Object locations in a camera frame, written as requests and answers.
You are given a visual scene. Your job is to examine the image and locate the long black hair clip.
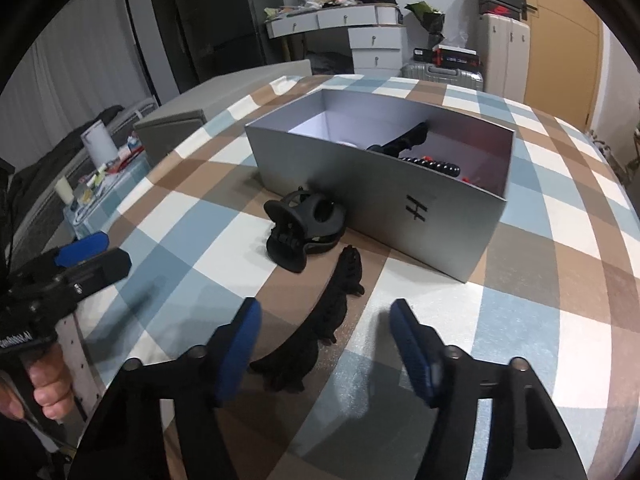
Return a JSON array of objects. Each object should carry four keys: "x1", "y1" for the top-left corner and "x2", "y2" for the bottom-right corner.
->
[{"x1": 366, "y1": 121, "x2": 430, "y2": 155}]

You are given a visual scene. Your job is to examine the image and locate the dark jacket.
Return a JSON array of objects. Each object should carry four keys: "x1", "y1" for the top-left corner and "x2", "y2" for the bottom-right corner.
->
[{"x1": 10, "y1": 105, "x2": 126, "y2": 196}]

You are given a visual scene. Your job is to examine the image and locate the black refrigerator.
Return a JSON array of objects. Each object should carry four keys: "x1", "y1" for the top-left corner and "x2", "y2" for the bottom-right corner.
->
[{"x1": 170, "y1": 0, "x2": 268, "y2": 93}]

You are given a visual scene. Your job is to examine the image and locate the silver suitcase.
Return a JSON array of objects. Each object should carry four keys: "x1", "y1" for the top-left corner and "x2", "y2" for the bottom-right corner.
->
[{"x1": 401, "y1": 60, "x2": 485, "y2": 92}]

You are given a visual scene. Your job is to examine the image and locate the person's left hand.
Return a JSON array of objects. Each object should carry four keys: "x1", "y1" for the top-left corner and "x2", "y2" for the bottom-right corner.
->
[{"x1": 0, "y1": 347, "x2": 76, "y2": 421}]

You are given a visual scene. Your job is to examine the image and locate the dark wrapped flower bouquet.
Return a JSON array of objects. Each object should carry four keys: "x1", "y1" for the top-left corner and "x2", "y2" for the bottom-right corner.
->
[{"x1": 404, "y1": 1, "x2": 446, "y2": 51}]

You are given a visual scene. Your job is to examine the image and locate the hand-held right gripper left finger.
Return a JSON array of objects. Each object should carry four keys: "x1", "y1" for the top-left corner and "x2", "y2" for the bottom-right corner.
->
[{"x1": 67, "y1": 297, "x2": 263, "y2": 480}]

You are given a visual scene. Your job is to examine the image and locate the white perforated panel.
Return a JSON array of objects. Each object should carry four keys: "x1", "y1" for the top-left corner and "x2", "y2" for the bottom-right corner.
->
[{"x1": 55, "y1": 305, "x2": 107, "y2": 423}]

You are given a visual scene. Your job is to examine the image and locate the wooden door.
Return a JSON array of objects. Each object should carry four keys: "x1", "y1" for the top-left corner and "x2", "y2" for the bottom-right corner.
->
[{"x1": 505, "y1": 0, "x2": 603, "y2": 133}]

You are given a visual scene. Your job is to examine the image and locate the grey cardboard box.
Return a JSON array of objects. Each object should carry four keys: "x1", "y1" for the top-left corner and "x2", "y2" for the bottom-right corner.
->
[{"x1": 244, "y1": 88, "x2": 517, "y2": 285}]

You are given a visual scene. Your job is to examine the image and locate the black bead bracelet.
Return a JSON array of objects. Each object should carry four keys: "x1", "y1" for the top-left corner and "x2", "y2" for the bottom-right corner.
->
[{"x1": 400, "y1": 155, "x2": 461, "y2": 177}]

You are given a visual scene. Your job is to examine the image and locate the red and black shoe box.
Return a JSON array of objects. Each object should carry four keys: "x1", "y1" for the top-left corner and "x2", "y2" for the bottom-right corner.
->
[{"x1": 477, "y1": 1, "x2": 526, "y2": 21}]

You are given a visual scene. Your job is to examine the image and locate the pile of desk clutter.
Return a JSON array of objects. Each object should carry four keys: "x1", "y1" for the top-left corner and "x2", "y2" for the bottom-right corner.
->
[{"x1": 265, "y1": 0, "x2": 361, "y2": 18}]

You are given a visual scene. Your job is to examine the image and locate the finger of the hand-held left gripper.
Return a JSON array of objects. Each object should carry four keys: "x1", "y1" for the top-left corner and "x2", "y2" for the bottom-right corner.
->
[
  {"x1": 10, "y1": 232, "x2": 110, "y2": 281},
  {"x1": 60, "y1": 249, "x2": 132, "y2": 288}
]

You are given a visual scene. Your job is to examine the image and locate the black toy lizard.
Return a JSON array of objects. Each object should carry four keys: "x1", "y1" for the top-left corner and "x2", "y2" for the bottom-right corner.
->
[{"x1": 248, "y1": 245, "x2": 365, "y2": 393}]

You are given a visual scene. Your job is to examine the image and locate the black hair claw clip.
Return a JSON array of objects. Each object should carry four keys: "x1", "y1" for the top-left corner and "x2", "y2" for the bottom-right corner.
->
[{"x1": 263, "y1": 187, "x2": 347, "y2": 274}]

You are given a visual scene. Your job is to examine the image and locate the white dressing table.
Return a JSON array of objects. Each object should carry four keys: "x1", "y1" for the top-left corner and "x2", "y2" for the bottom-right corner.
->
[{"x1": 265, "y1": 2, "x2": 408, "y2": 76}]

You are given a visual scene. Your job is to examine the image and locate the white suitcase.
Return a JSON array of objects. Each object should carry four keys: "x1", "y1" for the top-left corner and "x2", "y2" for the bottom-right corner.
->
[{"x1": 475, "y1": 10, "x2": 531, "y2": 93}]

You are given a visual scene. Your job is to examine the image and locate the white paper roll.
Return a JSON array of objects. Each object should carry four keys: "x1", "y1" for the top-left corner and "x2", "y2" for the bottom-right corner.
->
[{"x1": 81, "y1": 121, "x2": 118, "y2": 168}]

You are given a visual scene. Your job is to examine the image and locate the white curtains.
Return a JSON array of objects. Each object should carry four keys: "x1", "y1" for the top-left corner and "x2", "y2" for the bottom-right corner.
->
[{"x1": 0, "y1": 0, "x2": 156, "y2": 171}]

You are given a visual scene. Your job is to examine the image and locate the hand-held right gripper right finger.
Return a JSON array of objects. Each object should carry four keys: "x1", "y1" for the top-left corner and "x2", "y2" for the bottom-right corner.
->
[{"x1": 389, "y1": 298, "x2": 586, "y2": 480}]

